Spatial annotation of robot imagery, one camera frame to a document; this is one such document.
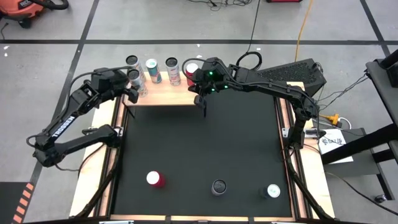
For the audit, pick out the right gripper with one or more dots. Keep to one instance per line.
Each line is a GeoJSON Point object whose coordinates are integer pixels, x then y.
{"type": "Point", "coordinates": [214, 76]}

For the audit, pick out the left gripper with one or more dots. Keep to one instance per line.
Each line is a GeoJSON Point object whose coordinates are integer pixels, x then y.
{"type": "Point", "coordinates": [109, 82]}

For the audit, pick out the white yellow Celsius can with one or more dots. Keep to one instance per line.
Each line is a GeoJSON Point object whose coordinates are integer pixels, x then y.
{"type": "Point", "coordinates": [138, 84]}

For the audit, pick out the red Coca-Cola can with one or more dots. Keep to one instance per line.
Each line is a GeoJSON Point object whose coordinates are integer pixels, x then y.
{"type": "Point", "coordinates": [154, 178]}
{"type": "Point", "coordinates": [190, 68]}

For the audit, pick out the blue silver Red Bull can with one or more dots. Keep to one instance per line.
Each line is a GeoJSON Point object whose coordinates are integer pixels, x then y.
{"type": "Point", "coordinates": [273, 190]}
{"type": "Point", "coordinates": [154, 71]}

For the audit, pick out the Celsius Peach Vibe can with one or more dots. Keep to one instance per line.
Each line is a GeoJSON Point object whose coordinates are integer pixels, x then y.
{"type": "Point", "coordinates": [173, 73]}

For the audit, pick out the Celsius Tropical Vibe can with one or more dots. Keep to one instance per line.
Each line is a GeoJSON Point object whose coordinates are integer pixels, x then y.
{"type": "Point", "coordinates": [132, 60]}

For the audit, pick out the dark grey can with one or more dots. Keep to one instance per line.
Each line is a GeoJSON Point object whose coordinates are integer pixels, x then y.
{"type": "Point", "coordinates": [219, 187]}

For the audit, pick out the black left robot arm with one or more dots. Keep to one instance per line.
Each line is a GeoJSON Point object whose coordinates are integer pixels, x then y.
{"type": "Point", "coordinates": [62, 127]}

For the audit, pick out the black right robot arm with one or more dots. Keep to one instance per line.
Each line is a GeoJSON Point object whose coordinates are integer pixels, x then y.
{"type": "Point", "coordinates": [273, 88]}

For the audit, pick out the black computer tower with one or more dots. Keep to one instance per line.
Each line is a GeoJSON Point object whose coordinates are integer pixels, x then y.
{"type": "Point", "coordinates": [295, 71]}

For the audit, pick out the yellow power plug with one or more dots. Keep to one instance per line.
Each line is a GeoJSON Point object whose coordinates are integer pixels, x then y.
{"type": "Point", "coordinates": [332, 118]}

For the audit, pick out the orange shop vacuum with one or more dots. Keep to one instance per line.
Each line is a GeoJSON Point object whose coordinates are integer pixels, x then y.
{"type": "Point", "coordinates": [25, 11]}

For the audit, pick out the white paper sheet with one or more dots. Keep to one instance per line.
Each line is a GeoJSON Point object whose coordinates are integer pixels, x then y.
{"type": "Point", "coordinates": [337, 149]}

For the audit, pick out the black orange striped floor mat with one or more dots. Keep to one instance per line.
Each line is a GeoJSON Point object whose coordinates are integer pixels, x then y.
{"type": "Point", "coordinates": [6, 202]}

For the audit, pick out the black equipment stand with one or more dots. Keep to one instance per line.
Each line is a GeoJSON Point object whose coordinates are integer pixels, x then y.
{"type": "Point", "coordinates": [384, 87]}

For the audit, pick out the small black caster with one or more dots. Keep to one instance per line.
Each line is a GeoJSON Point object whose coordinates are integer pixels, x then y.
{"type": "Point", "coordinates": [380, 198]}

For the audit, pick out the wooden shelf with black frame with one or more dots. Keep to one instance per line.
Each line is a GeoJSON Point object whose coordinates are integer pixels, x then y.
{"type": "Point", "coordinates": [168, 95]}

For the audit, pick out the black aluminium table frame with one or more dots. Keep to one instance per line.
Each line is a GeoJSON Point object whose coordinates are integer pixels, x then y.
{"type": "Point", "coordinates": [94, 195]}

